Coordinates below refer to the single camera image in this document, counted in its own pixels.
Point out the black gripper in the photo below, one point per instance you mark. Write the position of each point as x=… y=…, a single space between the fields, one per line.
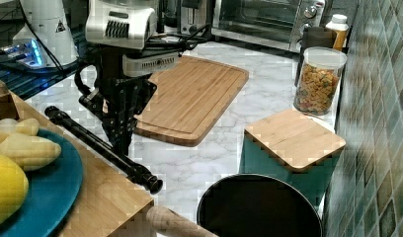
x=117 y=96

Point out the wooden drawer with black handle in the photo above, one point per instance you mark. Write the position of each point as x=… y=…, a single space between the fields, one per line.
x=108 y=204

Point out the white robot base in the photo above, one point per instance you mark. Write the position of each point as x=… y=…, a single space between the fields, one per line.
x=45 y=41

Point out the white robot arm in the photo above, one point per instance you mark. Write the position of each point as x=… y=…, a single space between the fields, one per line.
x=119 y=33

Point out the bamboo cutting board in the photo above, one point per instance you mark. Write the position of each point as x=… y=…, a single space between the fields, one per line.
x=189 y=100

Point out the teal plate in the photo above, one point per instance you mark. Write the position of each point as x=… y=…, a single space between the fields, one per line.
x=53 y=190

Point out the pale yellow banana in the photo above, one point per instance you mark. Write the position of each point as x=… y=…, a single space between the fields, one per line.
x=20 y=141

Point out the yellow lemon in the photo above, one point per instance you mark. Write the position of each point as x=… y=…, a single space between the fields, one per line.
x=14 y=186

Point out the silver toaster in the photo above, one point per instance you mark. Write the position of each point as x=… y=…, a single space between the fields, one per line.
x=195 y=14

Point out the dark round pan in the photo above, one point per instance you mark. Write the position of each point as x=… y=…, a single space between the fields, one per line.
x=250 y=205

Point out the teal canister with bamboo lid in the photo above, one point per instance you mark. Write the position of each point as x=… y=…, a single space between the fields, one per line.
x=293 y=148

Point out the stainless toaster oven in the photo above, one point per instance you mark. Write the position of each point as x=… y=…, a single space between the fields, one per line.
x=274 y=23

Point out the glass jar of cereal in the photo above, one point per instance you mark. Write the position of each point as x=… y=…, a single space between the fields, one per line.
x=318 y=80

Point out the orange bottle white cap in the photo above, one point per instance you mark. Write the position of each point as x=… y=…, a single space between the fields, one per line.
x=339 y=25

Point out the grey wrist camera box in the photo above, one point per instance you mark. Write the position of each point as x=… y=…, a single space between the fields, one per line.
x=150 y=62

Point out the wooden rolling pin handle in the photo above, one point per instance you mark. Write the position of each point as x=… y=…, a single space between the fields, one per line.
x=171 y=224

